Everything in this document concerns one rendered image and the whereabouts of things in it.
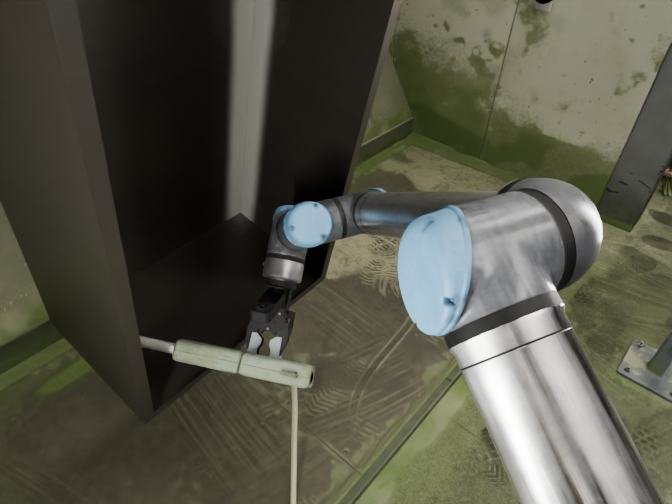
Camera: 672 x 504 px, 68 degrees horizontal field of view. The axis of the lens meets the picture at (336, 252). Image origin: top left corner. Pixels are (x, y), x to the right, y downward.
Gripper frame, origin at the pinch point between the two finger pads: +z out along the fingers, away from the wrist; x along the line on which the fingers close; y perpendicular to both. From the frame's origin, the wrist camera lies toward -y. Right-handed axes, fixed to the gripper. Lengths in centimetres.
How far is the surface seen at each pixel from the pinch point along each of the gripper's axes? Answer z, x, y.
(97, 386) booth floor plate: 21, 66, 44
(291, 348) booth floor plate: -1, 10, 66
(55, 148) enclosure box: -27, 12, -58
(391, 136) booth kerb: -122, -1, 160
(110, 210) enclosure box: -22, 7, -53
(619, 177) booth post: -102, -112, 131
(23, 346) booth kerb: 13, 93, 40
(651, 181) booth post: -100, -124, 125
